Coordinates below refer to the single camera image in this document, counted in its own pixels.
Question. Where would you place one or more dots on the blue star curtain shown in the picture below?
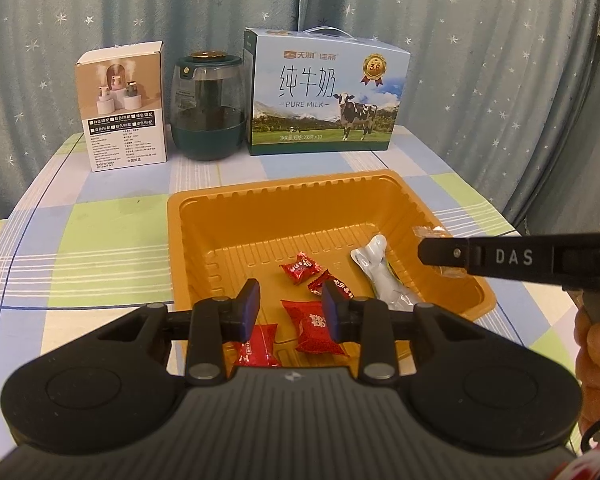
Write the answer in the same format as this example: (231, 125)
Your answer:
(55, 10)

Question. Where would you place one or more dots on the silver foil snack packet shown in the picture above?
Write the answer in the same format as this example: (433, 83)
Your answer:
(385, 280)

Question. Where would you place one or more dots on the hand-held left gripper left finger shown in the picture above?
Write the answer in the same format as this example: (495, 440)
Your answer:
(250, 310)

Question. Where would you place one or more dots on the dark green humidifier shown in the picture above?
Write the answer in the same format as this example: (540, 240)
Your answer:
(205, 135)

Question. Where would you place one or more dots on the orange plastic tray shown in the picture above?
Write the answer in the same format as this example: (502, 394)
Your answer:
(280, 215)

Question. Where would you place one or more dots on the white humidifier box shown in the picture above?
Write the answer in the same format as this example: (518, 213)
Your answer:
(125, 125)

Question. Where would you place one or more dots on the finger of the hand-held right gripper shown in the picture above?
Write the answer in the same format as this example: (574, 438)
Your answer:
(445, 252)

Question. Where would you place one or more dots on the toffee candy clear wrapper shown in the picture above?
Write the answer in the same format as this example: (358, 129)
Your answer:
(430, 232)

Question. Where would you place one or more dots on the blue milk carton box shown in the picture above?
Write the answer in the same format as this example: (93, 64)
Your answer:
(325, 110)

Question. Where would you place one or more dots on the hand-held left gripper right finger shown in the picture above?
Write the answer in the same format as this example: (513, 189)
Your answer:
(332, 310)

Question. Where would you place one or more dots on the large red snack packet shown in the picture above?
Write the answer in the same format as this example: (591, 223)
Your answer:
(255, 347)
(310, 327)

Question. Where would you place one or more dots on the red candy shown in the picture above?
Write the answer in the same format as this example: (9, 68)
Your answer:
(322, 284)
(299, 269)

